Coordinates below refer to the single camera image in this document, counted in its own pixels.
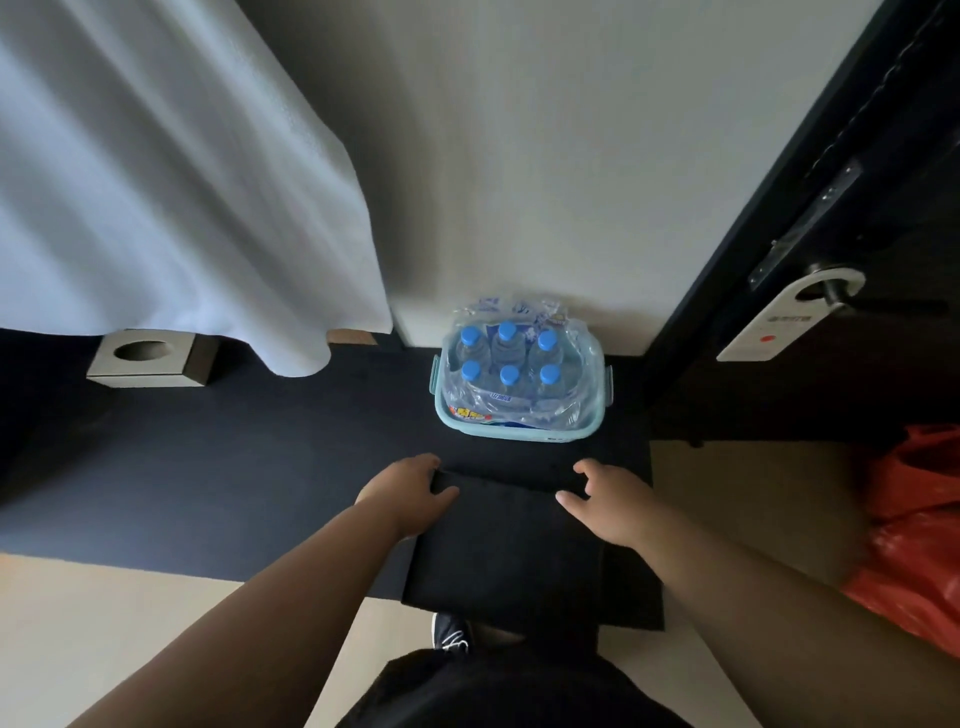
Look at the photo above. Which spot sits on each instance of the black tray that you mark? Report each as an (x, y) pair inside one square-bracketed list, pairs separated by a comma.
[(510, 555)]

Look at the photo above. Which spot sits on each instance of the white hanging cloth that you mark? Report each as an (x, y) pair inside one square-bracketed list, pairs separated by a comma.
[(165, 172)]

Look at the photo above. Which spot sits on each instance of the red plastic bag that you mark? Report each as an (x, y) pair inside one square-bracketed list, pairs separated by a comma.
[(915, 585), (915, 472)]

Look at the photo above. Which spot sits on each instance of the person's left forearm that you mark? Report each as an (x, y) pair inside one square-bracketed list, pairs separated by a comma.
[(262, 622)]

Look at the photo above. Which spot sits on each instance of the white door hanger sign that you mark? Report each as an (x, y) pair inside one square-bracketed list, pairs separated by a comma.
[(780, 326)]

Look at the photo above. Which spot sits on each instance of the black door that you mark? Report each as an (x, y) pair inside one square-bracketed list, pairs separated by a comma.
[(862, 390)]

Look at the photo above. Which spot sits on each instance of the person's right forearm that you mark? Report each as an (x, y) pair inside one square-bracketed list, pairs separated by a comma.
[(787, 637)]

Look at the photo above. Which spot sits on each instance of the light blue plastic basket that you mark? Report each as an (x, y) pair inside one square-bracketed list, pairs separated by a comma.
[(517, 433)]

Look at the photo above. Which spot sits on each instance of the empty beige tissue box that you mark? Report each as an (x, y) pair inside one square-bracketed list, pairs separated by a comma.
[(112, 371)]

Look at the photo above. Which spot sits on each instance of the person's right hand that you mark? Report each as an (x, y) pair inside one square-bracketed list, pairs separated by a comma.
[(622, 510)]

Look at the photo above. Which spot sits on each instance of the black table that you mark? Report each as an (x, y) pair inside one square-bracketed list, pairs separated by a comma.
[(225, 465)]

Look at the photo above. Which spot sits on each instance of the metal door lock plate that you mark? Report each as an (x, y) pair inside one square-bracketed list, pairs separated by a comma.
[(810, 221)]

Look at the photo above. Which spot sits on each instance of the person's left hand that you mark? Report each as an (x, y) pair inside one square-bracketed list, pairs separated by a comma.
[(401, 495)]

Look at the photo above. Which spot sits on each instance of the person's black left shoe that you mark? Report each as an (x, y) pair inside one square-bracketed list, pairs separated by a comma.
[(450, 637)]

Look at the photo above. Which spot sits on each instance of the person's black clothing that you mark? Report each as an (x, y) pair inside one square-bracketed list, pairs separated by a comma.
[(510, 690)]

